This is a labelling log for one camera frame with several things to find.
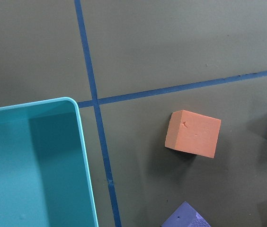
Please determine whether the orange foam block near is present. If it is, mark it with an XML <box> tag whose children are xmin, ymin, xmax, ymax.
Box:
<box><xmin>165</xmin><ymin>110</ymin><xmax>221</xmax><ymax>158</ymax></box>

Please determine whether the teal plastic bin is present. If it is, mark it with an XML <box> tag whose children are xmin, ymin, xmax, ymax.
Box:
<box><xmin>0</xmin><ymin>97</ymin><xmax>98</xmax><ymax>227</ymax></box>

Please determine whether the purple foam block near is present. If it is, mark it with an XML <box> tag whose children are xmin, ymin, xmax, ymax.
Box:
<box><xmin>161</xmin><ymin>201</ymin><xmax>210</xmax><ymax>227</ymax></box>

